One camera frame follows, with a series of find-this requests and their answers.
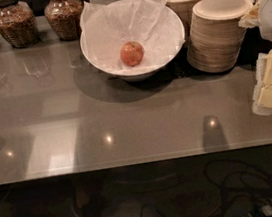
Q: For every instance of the red apple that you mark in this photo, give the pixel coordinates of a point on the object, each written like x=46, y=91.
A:
x=132, y=53

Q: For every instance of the large white bowl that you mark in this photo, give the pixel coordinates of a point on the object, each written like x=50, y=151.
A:
x=137, y=71

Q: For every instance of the white tissue paper liner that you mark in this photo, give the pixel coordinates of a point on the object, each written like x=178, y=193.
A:
x=121, y=28

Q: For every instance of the right glass cereal jar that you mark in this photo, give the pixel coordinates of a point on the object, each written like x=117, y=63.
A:
x=64, y=18

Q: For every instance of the glass cereal jar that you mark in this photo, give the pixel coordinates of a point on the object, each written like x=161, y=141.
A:
x=18, y=24
x=64, y=18

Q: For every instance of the middle glass cereal jar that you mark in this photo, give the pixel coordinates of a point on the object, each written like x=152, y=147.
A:
x=18, y=24

